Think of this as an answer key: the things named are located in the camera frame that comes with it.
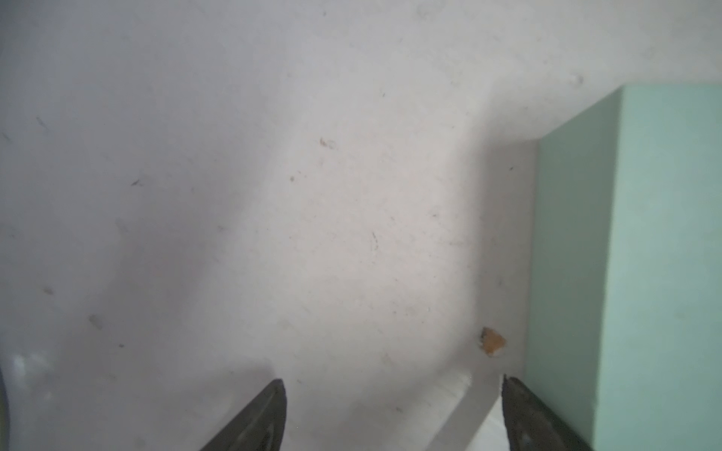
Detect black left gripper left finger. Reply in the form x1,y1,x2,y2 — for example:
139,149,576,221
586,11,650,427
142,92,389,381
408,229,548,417
201,379,288,451

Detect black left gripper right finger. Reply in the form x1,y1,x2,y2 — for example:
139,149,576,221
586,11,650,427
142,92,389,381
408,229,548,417
501,375,592,451

